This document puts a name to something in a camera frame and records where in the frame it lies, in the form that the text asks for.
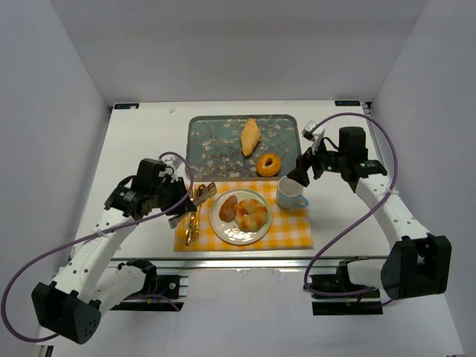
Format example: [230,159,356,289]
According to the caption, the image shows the silver metal tongs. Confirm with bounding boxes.
[168,182,217,229]

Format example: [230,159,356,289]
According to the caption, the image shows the small brown bread piece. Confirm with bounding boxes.
[219,195,238,222]

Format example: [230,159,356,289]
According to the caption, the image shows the round twisted bread roll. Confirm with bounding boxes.
[235,199,268,232]

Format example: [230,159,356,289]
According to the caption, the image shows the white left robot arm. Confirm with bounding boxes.
[32,152,196,344]

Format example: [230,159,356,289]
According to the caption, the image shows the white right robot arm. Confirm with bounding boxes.
[287,121,451,300]

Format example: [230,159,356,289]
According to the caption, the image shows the gold fork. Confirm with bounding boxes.
[185,212,196,245]

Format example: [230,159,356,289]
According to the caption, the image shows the gold spoon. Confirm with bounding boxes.
[190,184,207,241]

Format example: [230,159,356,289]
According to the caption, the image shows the gold knife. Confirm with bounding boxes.
[188,212,199,242]

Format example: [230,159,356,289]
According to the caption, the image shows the orange glazed donut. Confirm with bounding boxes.
[257,153,281,177]

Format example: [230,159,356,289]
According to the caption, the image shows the white round plate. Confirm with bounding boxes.
[209,187,272,245]

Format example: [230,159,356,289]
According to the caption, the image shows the yellow checkered placemat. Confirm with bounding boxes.
[174,181,313,252]

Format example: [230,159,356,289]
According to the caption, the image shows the long flat pastry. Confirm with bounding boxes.
[241,118,261,157]

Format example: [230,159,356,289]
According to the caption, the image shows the blue floral tray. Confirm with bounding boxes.
[185,115,301,182]

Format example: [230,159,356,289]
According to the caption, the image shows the blue label sticker right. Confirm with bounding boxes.
[334,100,361,107]

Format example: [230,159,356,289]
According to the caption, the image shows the blue label sticker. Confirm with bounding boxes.
[334,100,361,107]
[113,103,139,110]

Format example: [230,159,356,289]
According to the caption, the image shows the blue label sticker left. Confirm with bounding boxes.
[113,103,139,110]

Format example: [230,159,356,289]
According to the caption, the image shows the white mug blue handle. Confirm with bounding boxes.
[276,176,309,209]

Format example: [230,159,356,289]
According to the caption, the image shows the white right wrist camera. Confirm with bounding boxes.
[301,120,325,153]

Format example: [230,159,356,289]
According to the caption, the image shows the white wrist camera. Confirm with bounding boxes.
[159,155,182,181]
[301,120,325,153]

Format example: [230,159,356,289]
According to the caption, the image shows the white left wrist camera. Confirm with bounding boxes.
[159,155,182,181]

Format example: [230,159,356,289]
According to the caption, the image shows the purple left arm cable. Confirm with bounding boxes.
[0,151,195,342]

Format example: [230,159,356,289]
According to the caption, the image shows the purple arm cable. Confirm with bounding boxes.
[300,111,398,306]
[0,151,195,342]

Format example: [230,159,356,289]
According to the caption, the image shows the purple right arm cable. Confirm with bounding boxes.
[300,111,398,306]

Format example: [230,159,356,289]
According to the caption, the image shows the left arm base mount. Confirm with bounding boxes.
[113,260,188,312]

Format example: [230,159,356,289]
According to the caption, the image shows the aluminium table edge rail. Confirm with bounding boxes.
[106,256,384,270]

